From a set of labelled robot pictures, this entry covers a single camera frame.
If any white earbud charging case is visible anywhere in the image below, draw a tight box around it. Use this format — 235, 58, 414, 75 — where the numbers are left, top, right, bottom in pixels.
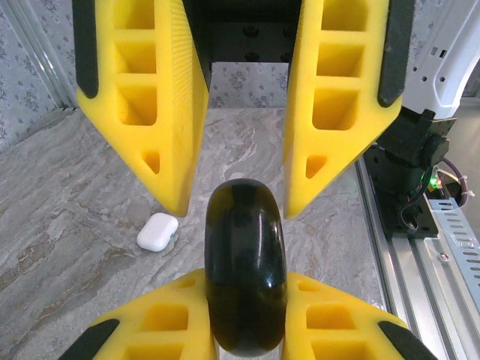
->
136, 212, 179, 251

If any aluminium corner post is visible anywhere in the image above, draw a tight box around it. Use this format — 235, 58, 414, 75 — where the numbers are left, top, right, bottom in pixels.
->
7, 0, 78, 112

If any black round earbud charging case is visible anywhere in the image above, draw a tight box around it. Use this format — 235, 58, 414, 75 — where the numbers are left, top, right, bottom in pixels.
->
204, 178, 289, 357

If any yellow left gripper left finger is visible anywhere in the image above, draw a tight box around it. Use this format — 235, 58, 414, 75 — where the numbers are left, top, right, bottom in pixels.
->
58, 268, 215, 360

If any grey slotted cable duct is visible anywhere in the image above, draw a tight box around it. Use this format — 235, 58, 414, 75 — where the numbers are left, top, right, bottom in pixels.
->
427, 197, 480, 301

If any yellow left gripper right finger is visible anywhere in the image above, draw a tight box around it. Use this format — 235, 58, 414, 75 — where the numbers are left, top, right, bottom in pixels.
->
280, 271, 431, 360

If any aluminium mounting rail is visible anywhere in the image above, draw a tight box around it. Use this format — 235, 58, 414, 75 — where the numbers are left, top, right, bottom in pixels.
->
354, 155, 480, 360

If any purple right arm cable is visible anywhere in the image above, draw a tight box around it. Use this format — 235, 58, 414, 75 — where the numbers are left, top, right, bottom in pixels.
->
440, 157, 472, 206

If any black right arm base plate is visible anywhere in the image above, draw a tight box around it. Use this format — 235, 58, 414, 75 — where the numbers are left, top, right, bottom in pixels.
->
380, 187, 440, 239

